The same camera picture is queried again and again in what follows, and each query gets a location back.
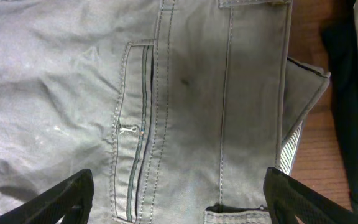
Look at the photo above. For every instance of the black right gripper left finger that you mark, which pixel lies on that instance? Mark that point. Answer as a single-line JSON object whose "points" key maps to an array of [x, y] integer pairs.
{"points": [[68, 202]]}

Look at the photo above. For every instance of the grey shorts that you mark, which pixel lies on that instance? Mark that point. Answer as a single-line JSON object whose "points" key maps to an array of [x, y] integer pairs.
{"points": [[177, 107]]}

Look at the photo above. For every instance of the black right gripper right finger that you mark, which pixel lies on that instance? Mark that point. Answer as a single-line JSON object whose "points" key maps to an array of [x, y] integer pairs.
{"points": [[289, 201]]}

